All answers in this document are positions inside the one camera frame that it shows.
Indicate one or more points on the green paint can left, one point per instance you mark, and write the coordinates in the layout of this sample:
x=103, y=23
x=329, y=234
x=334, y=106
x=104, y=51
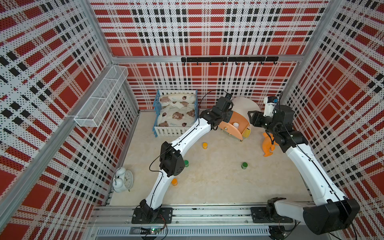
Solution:
x=186, y=163

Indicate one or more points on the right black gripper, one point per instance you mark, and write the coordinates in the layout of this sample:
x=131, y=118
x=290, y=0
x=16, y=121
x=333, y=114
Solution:
x=257, y=118

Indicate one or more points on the blue white toy crib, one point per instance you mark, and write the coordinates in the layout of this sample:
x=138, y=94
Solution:
x=171, y=131

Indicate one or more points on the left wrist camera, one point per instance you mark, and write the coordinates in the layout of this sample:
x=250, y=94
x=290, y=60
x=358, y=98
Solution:
x=229, y=96

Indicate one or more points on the green paint can right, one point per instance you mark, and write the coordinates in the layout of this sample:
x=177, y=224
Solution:
x=244, y=165

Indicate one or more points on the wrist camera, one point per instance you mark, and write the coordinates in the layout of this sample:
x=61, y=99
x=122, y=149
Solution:
x=270, y=103
x=229, y=96

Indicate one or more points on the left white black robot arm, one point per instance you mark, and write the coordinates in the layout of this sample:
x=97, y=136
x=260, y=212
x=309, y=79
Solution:
x=172, y=155

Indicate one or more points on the green paint can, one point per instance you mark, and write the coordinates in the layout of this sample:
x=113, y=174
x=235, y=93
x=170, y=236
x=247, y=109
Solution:
x=186, y=163
x=244, y=165

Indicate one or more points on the white wire wall basket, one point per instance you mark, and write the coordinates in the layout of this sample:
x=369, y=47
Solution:
x=102, y=95

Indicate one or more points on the bear print bedding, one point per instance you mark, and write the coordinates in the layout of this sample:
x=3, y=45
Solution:
x=177, y=110

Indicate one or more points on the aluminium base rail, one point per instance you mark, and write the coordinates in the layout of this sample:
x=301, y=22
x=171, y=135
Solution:
x=198, y=222

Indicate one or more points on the orange paint can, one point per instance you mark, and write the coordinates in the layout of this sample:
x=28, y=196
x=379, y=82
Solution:
x=174, y=182

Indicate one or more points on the orange plush toy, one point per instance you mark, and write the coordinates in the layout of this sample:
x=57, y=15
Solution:
x=268, y=145

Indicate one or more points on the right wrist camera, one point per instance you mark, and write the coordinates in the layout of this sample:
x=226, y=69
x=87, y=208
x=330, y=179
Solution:
x=270, y=103

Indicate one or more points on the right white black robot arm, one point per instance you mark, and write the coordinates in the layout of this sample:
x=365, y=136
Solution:
x=331, y=209

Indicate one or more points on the white alarm clock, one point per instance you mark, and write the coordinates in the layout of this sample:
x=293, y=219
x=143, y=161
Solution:
x=123, y=180

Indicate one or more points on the round cabinet with coloured drawers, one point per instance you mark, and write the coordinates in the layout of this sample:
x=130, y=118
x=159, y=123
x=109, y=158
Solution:
x=240, y=115

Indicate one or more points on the black hook rail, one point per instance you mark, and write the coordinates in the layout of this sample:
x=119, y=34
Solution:
x=223, y=60

